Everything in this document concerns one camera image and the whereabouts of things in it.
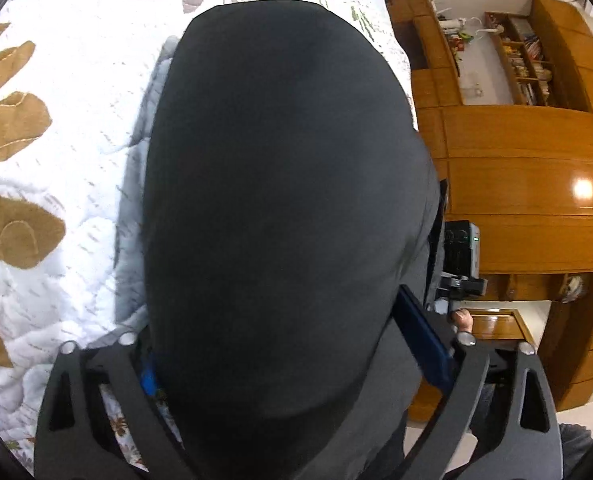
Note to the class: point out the wooden wall cabinet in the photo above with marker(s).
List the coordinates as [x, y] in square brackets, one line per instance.
[516, 185]

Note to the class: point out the row of books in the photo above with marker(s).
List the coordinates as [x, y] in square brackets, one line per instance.
[528, 70]

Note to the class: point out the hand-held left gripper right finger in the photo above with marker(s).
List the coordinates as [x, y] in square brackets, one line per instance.
[424, 342]

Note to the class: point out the person's right hand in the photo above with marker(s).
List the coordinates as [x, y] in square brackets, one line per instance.
[463, 321]

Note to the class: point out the white floral quilt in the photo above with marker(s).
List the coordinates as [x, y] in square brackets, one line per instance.
[76, 60]

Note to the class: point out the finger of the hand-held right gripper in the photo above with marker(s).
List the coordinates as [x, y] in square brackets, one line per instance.
[440, 225]

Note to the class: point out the person's grey clothing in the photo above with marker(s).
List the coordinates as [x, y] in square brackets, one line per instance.
[576, 452]

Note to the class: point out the black pants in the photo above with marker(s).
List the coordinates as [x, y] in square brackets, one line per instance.
[276, 185]

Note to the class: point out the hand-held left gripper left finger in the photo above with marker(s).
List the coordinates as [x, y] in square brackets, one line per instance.
[149, 380]

